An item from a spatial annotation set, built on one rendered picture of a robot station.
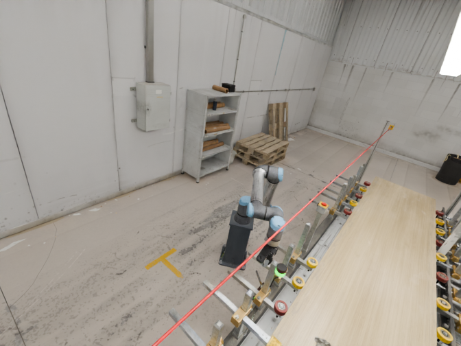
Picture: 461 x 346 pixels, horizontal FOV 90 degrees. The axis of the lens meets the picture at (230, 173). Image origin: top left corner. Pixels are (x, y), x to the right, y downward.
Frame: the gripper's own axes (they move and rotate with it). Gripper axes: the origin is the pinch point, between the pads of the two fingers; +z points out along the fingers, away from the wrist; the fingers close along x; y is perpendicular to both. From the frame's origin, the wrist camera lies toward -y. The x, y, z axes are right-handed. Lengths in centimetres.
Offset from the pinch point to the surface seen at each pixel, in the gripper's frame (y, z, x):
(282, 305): -6.5, 10.5, -21.7
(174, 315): -58, 5, 17
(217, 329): -55, -12, -8
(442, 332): 52, 11, -102
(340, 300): 25, 11, -48
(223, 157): 243, 78, 234
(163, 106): 92, -37, 236
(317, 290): 21.4, 10.8, -33.6
